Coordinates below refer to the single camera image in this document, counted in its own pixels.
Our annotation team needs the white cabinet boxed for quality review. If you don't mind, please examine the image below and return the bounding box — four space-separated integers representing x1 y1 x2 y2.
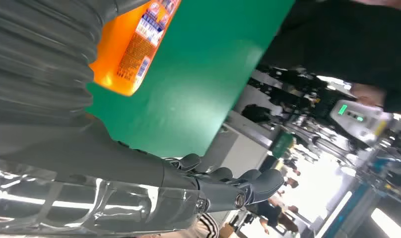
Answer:
200 111 282 179

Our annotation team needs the standing person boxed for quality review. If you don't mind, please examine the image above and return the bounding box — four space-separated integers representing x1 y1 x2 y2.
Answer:
260 0 401 116

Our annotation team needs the green table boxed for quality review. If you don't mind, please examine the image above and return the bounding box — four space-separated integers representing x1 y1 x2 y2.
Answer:
85 0 295 159

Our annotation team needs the seated person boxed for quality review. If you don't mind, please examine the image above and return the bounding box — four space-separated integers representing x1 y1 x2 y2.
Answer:
161 213 221 238

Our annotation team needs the grey device green light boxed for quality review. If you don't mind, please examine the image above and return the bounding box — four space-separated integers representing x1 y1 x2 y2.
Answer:
330 100 393 147

